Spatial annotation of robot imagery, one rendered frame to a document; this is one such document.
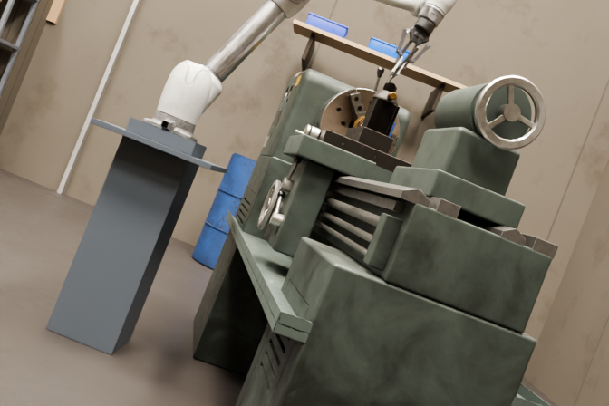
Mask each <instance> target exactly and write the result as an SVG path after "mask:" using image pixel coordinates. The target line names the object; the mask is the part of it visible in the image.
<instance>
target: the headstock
mask: <svg viewBox="0 0 609 406"><path fill-rule="evenodd" d="M293 84H294V86H292V85H293ZM352 89H356V88H354V87H352V86H351V85H348V84H346V83H344V82H340V81H337V80H335V79H334V78H331V77H329V76H327V75H324V74H322V73H320V72H317V71H315V70H312V69H308V70H305V71H303V72H300V73H299V74H298V75H297V76H294V77H292V78H291V79H290V80H289V82H288V84H287V86H286V89H285V93H284V95H283V98H282V100H281V102H280V104H279V107H278V109H277V112H276V114H275V117H274V120H273V122H272V125H271V128H270V130H269V132H268V134H267V137H266V141H265V143H264V146H263V148H262V150H261V152H260V155H265V156H273V157H277V158H279V159H281V160H285V161H287V162H290V163H292V164H293V162H294V160H293V158H292V157H290V156H287V155H285V154H284V149H285V145H286V143H287V141H288V139H289V137H290V136H296V135H300V134H297V133H295V131H296V130H298V131H301V132H304V130H305V127H306V125H311V127H314V125H315V120H316V117H317V114H318V112H319V111H320V109H321V108H322V106H323V105H324V104H325V103H326V102H327V101H328V100H329V99H330V98H332V97H333V96H334V95H336V94H338V93H340V92H345V91H348V90H352ZM318 90H319V91H318ZM319 92H320V93H319ZM321 94H322V95H321ZM315 96H316V97H315ZM317 96H318V97H317ZM315 99H316V100H315ZM316 104H317V105H316ZM315 105H316V106H315ZM318 105H319V106H318ZM311 106H312V107H311ZM311 114H312V115H311ZM397 115H398V119H399V123H400V136H399V137H397V140H396V143H395V147H396V148H395V150H394V151H393V153H392V154H391V156H393V157H395V158H396V155H397V153H398V150H399V147H400V146H401V142H402V139H403V137H404V134H405V132H406V130H407V128H408V125H409V122H410V118H411V115H410V113H409V111H407V110H406V109H403V108H402V107H400V109H399V112H398V114H397ZM315 116H316V117H315ZM307 118H308V119H307ZM309 121H311V122H309ZM309 123H310V124H309Z"/></svg>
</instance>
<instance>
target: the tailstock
mask: <svg viewBox="0 0 609 406"><path fill-rule="evenodd" d="M521 89H522V90H524V91H525V92H526V93H527V94H528V95H529V96H530V98H531V99H532V101H533V103H534V106H535V119H534V122H532V121H531V117H532V110H531V105H530V102H529V99H528V97H527V96H526V94H525V93H524V92H523V91H522V90H521ZM434 121H435V126H436V129H430V130H426V131H425V133H424V135H423V138H422V140H421V143H420V146H419V148H418V151H417V154H416V156H415V159H414V161H413V163H412V165H411V167H402V166H397V167H396V168H395V170H394V172H393V174H392V176H391V181H390V183H389V184H393V185H399V186H404V187H408V188H414V189H420V190H421V191H422V192H423V194H424V195H425V196H426V197H430V198H431V197H435V198H442V199H445V200H447V201H449V202H451V203H454V204H456V205H458V206H461V208H460V211H459V215H460V216H463V217H467V218H473V219H476V220H480V221H484V222H488V223H491V224H495V225H499V226H505V227H512V228H515V229H517V227H518V224H519V222H520V219H521V218H522V215H523V213H524V210H525V207H526V206H525V205H524V204H521V203H519V202H517V201H515V200H513V199H510V198H507V197H505V195H506V192H507V190H508V185H509V183H510V180H511V179H512V176H513V174H514V171H515V169H516V166H517V163H518V160H519V158H520V153H519V152H518V151H517V149H521V148H524V147H526V146H527V145H529V144H530V143H532V142H533V141H534V140H535V139H536V138H537V137H538V135H539V134H540V132H541V131H542V130H543V128H544V125H545V121H546V104H545V100H544V98H543V95H542V93H541V92H540V90H539V89H538V88H537V87H536V86H535V85H534V84H533V83H532V82H531V81H529V80H527V79H526V78H523V77H520V76H516V75H508V76H503V77H499V78H497V79H495V80H493V81H492V82H489V83H484V84H481V85H476V86H472V87H468V88H464V89H459V90H455V91H452V92H449V93H448V94H446V95H445V96H444V97H443V98H442V99H441V100H440V102H439V103H438V105H437V108H436V111H435V115H434ZM528 128H530V130H529V131H527V130H528ZM526 132H527V133H526Z"/></svg>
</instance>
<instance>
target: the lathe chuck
mask: <svg viewBox="0 0 609 406"><path fill-rule="evenodd" d="M356 90H357V93H360V94H361V97H362V104H364V109H365V111H368V108H369V106H370V103H371V100H372V99H373V95H374V94H375V93H376V92H375V91H372V90H369V89H364V88H356V89H352V90H348V91H345V92H340V93H338V94H336V95H334V97H333V98H331V99H330V100H329V101H328V102H327V103H326V104H325V105H324V106H323V108H322V109H321V111H320V113H319V115H318V118H317V122H316V128H317V127H318V123H319V130H329V131H333V132H336V133H338V134H340V135H343V136H344V137H345V135H346V132H347V131H348V129H349V125H350V123H351V121H352V120H353V115H352V110H351V106H350V102H349V97H348V92H351V91H356ZM395 123H396V124H395V127H394V129H393V132H392V134H395V135H397V137H399V136H400V123H399V119H398V115H397V117H396V119H395ZM395 148H396V147H395V146H392V145H391V149H390V152H389V155H391V154H392V153H393V151H394V150H395Z"/></svg>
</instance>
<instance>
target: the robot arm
mask: <svg viewBox="0 0 609 406"><path fill-rule="evenodd" d="M374 1H377V2H380V3H383V4H386V5H390V6H393V7H396V8H400V9H403V10H407V11H409V12H410V13H411V14H412V16H415V17H417V18H418V20H417V21H416V23H415V25H414V26H413V27H412V28H411V29H407V28H404V29H403V30H402V36H401V39H400V42H399V44H398V47H397V49H396V53H397V54H398V57H397V59H396V60H395V62H394V63H395V64H396V65H395V66H394V68H393V69H392V71H391V73H394V72H395V70H396V69H397V67H398V65H399V64H400V62H401V60H402V59H403V57H402V56H403V55H404V53H405V52H406V51H407V49H408V48H409V46H410V45H411V43H415V45H414V47H413V49H412V51H413V50H414V49H415V48H416V47H417V46H419V45H421V44H425V43H426V44H425V45H424V48H423V49H422V50H421V51H420V52H419V53H418V54H417V55H416V56H415V57H414V59H413V60H412V59H411V58H412V57H413V56H412V57H411V58H410V59H409V60H408V61H407V62H406V63H405V64H404V65H403V66H402V67H401V68H400V69H399V70H398V72H396V74H395V76H398V75H399V73H400V72H401V69H403V70H404V69H405V68H406V67H407V65H408V64H409V63H415V62H416V61H417V60H418V59H419V58H420V57H421V56H422V55H423V53H424V52H425V51H426V50H428V49H430V48H431V45H430V43H429V38H430V35H431V33H432V32H433V30H434V29H435V28H437V27H438V25H439V24H440V22H441V21H442V19H443V18H444V16H445V15H446V14H447V13H448V12H449V11H450V10H451V8H452V7H453V6H454V5H455V3H456V2H457V0H374ZM309 2H310V0H267V1H266V2H265V3H264V4H263V5H262V6H261V7H260V8H259V9H258V10H257V11H256V12H255V13H254V14H253V15H252V16H251V17H250V18H249V19H248V20H247V21H246V22H245V23H244V24H243V25H242V26H241V27H240V28H239V29H238V30H237V32H236V33H235V34H234V35H233V36H232V37H231V38H230V39H229V40H228V41H227V42H226V43H225V44H224V45H223V46H222V47H221V48H220V49H219V50H218V51H217V52H216V53H215V54H214V55H213V56H212V57H211V58H210V59H209V60H208V61H207V62H206V63H205V64H204V65H202V64H197V63H193V62H191V61H189V60H186V61H184V62H181V63H180V64H178V65H177V66H176V67H175V68H174V69H173V70H172V72H171V74H170V76H169V78H168V80H167V82H166V85H165V87H164V89H163V92H162V94H161V97H160V100H159V105H158V108H157V110H156V112H155V114H154V116H153V118H152V119H147V118H144V119H143V121H144V122H146V123H148V124H150V125H153V126H155V127H158V128H160V129H163V130H165V131H168V132H171V133H173V134H176V135H179V136H180V137H183V138H185V139H188V140H192V141H194V142H198V139H196V138H195V137H194V136H193V133H194V130H195V128H196V125H197V123H198V120H199V118H200V116H201V115H202V114H203V113H204V112H205V111H206V109H207V108H208V107H209V106H210V105H211V104H212V103H213V102H214V100H215V99H216V98H217V97H218V96H219V95H220V93H222V82H223V81H224V80H225V79H226V78H227V77H228V76H229V75H230V74H231V73H232V72H233V71H234V70H235V69H236V68H237V67H238V66H239V65H240V64H241V63H242V62H243V61H244V60H245V59H246V58H247V57H248V56H249V55H250V54H251V53H252V52H253V51H254V50H255V49H256V48H257V47H258V46H259V45H260V44H261V43H262V42H263V41H264V40H265V39H266V38H267V37H268V36H269V35H270V34H271V33H272V32H273V31H274V30H275V29H276V28H277V27H278V26H279V25H280V24H281V23H282V22H283V21H284V20H285V19H288V18H292V17H293V16H294V15H296V14H297V13H298V12H299V11H301V10H302V9H303V8H304V7H305V6H306V5H307V4H308V3H309ZM408 32H410V40H409V41H408V42H407V44H406V45H405V46H404V48H403V49H402V51H401V47H402V45H403V42H404V40H405V37H406V34H408ZM412 51H411V52H412Z"/></svg>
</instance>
